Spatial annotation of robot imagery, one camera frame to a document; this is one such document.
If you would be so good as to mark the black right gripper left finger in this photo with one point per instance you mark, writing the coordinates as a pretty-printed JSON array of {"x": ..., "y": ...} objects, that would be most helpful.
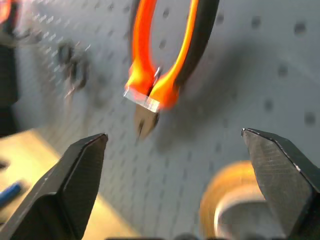
[{"x": 67, "y": 190}]

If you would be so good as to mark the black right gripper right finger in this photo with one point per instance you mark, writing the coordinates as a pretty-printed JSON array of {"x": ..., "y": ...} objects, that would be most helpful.
[{"x": 277, "y": 180}]

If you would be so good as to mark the yellow tape roll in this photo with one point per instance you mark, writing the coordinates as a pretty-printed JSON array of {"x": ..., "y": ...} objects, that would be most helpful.
[{"x": 225, "y": 195}]

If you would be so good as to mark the white pegboard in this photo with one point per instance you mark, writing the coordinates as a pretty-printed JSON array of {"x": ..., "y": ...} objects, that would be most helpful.
[{"x": 250, "y": 75}]

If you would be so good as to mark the black pegboard stand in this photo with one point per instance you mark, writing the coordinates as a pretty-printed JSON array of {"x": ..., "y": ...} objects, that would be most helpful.
[{"x": 7, "y": 85}]

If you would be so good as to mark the metal pegboard hook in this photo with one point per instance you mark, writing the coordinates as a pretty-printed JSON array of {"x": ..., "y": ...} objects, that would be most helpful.
[{"x": 73, "y": 67}]

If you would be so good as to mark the blue pen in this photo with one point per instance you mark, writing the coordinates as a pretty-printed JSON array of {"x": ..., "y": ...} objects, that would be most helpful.
[{"x": 9, "y": 192}]

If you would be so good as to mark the orange and black tool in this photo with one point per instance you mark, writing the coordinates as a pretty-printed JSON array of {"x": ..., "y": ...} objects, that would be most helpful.
[{"x": 6, "y": 12}]

